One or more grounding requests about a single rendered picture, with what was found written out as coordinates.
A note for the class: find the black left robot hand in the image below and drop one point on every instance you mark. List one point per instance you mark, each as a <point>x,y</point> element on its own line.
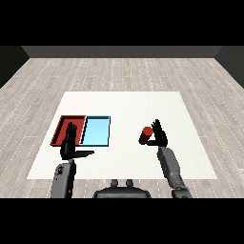
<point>68,150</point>

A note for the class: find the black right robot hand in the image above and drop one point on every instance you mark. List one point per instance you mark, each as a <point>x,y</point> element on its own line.
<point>160,136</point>

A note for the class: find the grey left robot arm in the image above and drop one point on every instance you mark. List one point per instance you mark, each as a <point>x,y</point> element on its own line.
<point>63,180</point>

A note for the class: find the red can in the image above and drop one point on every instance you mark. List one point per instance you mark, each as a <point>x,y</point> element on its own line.
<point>146,135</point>

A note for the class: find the red shallow open box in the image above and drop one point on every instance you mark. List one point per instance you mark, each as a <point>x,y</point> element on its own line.
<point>61,131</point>

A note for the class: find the light blue shallow open box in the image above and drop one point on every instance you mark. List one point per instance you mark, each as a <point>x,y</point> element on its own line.
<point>96,131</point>

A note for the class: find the dark grey robot body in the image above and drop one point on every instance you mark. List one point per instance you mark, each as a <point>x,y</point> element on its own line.
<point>121,191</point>

